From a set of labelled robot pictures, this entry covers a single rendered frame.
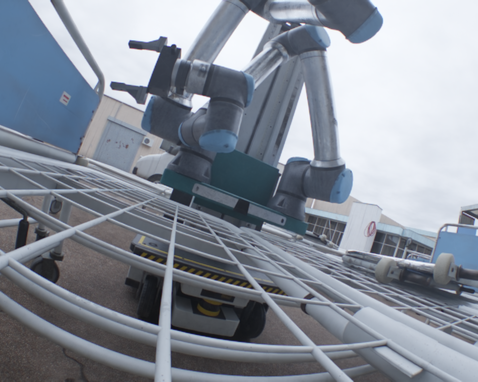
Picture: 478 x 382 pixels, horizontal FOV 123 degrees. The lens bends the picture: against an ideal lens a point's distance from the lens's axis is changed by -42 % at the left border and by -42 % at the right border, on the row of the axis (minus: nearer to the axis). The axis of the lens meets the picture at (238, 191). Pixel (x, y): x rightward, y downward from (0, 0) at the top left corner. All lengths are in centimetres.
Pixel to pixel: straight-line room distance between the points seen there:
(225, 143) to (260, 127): 70
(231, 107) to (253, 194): 60
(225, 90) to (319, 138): 46
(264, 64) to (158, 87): 43
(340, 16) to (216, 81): 31
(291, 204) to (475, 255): 127
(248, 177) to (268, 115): 38
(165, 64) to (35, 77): 31
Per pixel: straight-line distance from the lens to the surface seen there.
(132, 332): 26
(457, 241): 172
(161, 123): 84
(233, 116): 53
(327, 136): 87
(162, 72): 57
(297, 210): 97
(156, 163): 736
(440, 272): 49
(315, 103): 86
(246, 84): 56
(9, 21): 44
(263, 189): 107
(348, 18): 42
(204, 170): 84
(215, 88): 55
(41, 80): 52
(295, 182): 97
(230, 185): 102
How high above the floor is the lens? 55
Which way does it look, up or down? 5 degrees up
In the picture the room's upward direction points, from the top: 20 degrees clockwise
